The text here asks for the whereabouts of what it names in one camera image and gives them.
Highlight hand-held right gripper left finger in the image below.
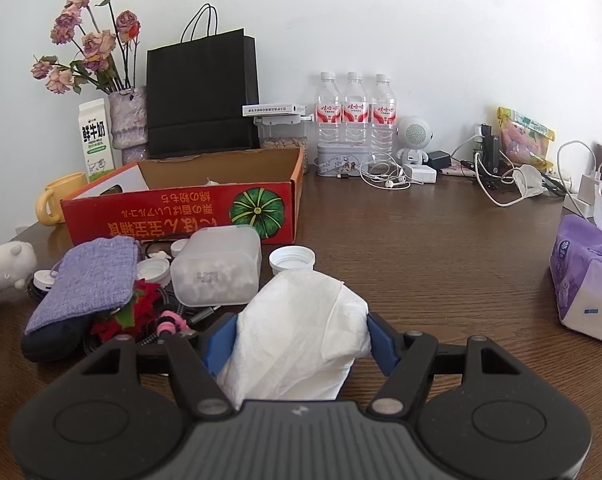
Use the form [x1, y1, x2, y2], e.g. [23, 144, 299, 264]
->
[76, 312, 239, 417]

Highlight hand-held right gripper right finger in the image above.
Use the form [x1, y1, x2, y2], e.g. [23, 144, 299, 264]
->
[366, 311, 524, 417]

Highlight yellow white plush toy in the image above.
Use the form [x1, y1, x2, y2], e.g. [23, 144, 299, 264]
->
[0, 241, 38, 323]

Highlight braided cable with pink tie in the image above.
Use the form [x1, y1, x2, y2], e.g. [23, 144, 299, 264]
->
[83, 237, 222, 356]

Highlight white tissue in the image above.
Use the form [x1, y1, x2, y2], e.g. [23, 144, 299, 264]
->
[216, 270, 372, 408]

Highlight translucent plastic container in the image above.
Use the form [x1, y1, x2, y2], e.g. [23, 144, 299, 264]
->
[171, 226, 262, 307]

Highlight navy blue case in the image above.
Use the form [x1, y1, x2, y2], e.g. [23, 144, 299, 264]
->
[21, 312, 99, 363]

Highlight red artificial flower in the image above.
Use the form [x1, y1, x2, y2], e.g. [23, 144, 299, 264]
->
[90, 280, 164, 343]

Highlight purple knit pouch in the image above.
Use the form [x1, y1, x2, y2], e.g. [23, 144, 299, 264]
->
[25, 236, 142, 336]

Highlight red cardboard box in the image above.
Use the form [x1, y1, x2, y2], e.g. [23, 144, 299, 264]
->
[61, 147, 306, 246]

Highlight yellow mug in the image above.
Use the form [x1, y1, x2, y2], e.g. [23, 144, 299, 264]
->
[36, 172, 89, 225]

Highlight white power adapter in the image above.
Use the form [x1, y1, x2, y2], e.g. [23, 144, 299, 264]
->
[405, 162, 439, 184]

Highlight white green milk carton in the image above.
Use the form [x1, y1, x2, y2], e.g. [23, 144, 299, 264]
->
[77, 100, 116, 183]

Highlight grey printed tin box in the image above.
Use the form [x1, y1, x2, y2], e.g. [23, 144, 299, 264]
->
[316, 142, 366, 178]

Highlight clear seed container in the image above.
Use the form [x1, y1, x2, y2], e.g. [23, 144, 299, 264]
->
[253, 114, 312, 173]

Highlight purple tissue pack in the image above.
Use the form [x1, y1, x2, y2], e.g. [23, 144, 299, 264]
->
[550, 214, 602, 348]

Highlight white robot speaker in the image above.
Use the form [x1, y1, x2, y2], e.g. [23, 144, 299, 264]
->
[396, 116, 434, 166]

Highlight purple speckled vase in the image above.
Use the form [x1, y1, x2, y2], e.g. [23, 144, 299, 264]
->
[108, 86, 148, 165]

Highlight black upright device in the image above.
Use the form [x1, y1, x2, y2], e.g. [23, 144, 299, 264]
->
[481, 124, 502, 171]

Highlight clear water bottle red label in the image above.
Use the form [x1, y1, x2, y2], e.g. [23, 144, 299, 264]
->
[370, 74, 398, 161]
[342, 71, 372, 146]
[315, 71, 344, 148]

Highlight white power strip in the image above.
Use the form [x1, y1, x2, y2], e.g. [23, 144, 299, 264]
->
[562, 192, 599, 220]

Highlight flat white box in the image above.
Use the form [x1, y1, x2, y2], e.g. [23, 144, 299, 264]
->
[242, 102, 308, 118]

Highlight yellow snack packet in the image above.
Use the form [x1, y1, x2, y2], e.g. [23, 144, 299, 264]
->
[496, 106, 556, 168]

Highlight black paper bag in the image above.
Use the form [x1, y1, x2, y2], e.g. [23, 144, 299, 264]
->
[146, 4, 262, 160]

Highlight white charger block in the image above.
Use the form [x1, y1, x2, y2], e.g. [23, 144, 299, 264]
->
[577, 171, 602, 207]

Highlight dried rose bouquet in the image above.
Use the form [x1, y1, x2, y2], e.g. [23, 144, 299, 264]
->
[31, 0, 142, 96]

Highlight white wired earphones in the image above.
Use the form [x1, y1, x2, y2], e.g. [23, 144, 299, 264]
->
[358, 152, 424, 191]

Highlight white cable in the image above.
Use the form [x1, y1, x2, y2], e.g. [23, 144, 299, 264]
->
[473, 151, 532, 209]

